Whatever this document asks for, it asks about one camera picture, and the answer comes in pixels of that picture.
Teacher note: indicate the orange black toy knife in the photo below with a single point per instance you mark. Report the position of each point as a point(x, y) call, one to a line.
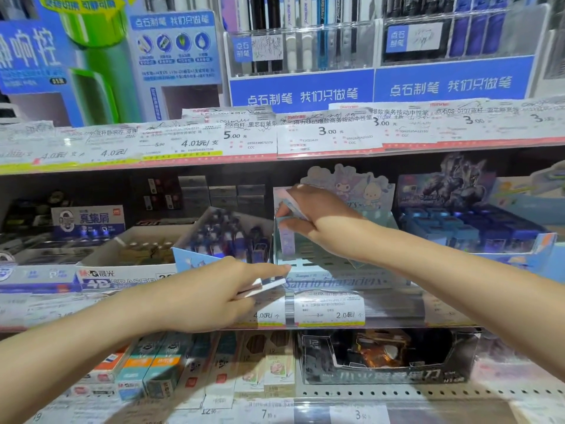
point(379, 348)

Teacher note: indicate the row of long eraser boxes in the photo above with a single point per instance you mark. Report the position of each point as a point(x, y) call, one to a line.
point(212, 370)

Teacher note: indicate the row of white price tags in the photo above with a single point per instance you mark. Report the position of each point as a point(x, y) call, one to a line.
point(326, 132)

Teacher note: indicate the light blue info display stand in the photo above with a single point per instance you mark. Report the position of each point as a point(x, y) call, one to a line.
point(176, 61)

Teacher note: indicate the blue clear pen display stand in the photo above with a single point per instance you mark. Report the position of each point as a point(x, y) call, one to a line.
point(300, 90)
point(454, 81)

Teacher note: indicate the white yellow price tag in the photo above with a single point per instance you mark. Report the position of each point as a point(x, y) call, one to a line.
point(329, 311)
point(269, 314)

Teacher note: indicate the pastel cartoon display box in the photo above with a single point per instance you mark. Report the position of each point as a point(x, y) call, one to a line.
point(348, 278)

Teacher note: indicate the person's right hand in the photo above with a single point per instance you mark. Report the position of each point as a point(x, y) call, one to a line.
point(326, 220)

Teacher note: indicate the blue green pen poster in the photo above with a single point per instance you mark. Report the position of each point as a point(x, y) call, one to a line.
point(66, 61)

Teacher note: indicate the pastel standing eraser packet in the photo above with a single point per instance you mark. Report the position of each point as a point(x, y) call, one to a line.
point(285, 245)

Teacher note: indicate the stack of dark small boxes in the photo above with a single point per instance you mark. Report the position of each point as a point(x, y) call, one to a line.
point(220, 196)

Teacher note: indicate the row of black white pens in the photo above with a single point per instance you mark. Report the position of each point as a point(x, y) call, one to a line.
point(304, 13)

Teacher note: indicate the person's left forearm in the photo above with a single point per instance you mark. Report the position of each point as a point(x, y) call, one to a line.
point(79, 353)

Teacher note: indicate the person's right fingers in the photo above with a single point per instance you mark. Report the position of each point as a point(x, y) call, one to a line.
point(292, 196)

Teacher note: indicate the white eraser display box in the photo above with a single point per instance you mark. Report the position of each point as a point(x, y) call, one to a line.
point(132, 278)

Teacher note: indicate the light blue display card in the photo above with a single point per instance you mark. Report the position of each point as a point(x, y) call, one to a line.
point(534, 194)

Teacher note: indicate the blue robot print display box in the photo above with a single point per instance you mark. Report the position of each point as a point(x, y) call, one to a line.
point(446, 183)

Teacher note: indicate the person's left hand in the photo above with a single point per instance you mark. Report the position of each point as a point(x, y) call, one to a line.
point(207, 295)

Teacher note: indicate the group of purple erasers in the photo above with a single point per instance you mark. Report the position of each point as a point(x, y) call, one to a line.
point(229, 240)

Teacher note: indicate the long blue white box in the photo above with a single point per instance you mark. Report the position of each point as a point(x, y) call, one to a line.
point(35, 278)

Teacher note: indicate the light blue tilted display box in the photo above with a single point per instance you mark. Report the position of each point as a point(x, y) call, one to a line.
point(194, 260)

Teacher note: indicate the black display box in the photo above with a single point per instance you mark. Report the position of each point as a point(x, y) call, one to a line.
point(388, 375)

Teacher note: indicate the blue white eraser box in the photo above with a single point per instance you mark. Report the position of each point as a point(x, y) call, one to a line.
point(88, 220)

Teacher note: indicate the pastel striped eraser packet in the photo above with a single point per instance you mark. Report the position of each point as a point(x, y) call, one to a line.
point(296, 211)

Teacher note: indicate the group of blue small boxes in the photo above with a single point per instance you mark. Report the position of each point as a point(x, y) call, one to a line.
point(463, 231)

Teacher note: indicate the row of dark blue pens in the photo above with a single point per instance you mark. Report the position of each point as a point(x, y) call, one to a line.
point(476, 26)

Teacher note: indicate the white eraser packet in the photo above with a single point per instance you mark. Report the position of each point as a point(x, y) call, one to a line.
point(270, 286)

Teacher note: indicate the person's right forearm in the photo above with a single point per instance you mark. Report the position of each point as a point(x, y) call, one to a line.
point(463, 282)

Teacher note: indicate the clear plastic price rail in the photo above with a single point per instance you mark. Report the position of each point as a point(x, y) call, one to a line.
point(397, 309)

